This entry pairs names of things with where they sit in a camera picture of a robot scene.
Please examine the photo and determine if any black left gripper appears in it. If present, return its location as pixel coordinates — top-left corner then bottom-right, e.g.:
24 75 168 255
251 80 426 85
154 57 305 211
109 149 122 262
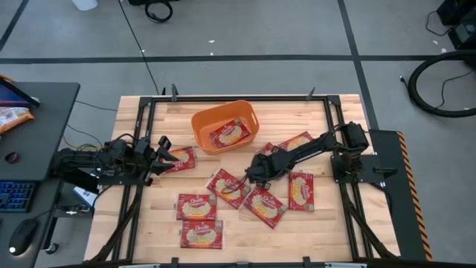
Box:
133 135 180 176

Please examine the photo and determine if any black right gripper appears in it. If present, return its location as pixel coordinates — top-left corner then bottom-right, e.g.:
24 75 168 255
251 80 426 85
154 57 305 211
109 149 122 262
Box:
222 151 286 195

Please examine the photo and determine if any red Orville popcorn bag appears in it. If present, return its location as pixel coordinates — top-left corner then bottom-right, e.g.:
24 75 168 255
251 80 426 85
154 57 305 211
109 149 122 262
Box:
179 219 225 250
205 167 252 209
239 185 289 229
159 146 197 174
277 130 315 153
288 170 315 212
256 142 278 157
174 193 218 222
209 118 251 150

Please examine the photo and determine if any orange plastic basket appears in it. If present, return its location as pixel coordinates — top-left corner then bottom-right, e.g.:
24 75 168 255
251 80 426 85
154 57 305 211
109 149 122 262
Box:
190 99 260 156

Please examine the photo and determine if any black desk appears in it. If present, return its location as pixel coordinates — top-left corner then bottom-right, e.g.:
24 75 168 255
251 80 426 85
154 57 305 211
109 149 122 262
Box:
0 81 81 268

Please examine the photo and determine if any black keyboard with blue light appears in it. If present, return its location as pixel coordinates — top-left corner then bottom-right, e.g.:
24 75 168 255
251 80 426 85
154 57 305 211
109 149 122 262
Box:
0 180 38 214

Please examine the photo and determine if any orange snack bag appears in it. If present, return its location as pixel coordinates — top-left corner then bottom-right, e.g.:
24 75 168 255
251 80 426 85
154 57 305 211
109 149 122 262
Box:
0 106 36 135

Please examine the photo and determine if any black platform with hazard stripe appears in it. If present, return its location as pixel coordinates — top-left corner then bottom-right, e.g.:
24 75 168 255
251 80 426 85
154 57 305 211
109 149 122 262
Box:
367 129 434 262

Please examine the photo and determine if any dark laptop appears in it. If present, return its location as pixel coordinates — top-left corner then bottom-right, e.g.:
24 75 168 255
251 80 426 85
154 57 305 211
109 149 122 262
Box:
0 75 41 109

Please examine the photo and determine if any black computer mouse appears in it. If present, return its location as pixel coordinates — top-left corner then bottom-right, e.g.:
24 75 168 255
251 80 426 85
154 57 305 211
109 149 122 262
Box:
7 217 39 257

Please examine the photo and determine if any white bucket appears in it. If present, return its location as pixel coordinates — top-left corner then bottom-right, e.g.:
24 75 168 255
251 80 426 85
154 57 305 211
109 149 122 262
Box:
70 0 99 12

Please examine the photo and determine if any black equipment case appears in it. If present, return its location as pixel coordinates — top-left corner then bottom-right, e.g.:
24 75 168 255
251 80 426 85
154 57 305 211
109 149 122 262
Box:
435 0 476 51

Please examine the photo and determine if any black aluminium table frame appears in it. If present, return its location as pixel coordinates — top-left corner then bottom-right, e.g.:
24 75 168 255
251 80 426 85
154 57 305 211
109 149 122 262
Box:
89 84 401 268

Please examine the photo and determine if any coiled black cable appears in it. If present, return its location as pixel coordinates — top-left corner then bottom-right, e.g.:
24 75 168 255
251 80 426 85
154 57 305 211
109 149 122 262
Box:
144 0 175 25

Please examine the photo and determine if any thick black hose loop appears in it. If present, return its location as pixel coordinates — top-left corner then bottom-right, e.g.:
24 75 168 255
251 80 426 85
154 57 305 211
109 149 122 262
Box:
407 49 476 119

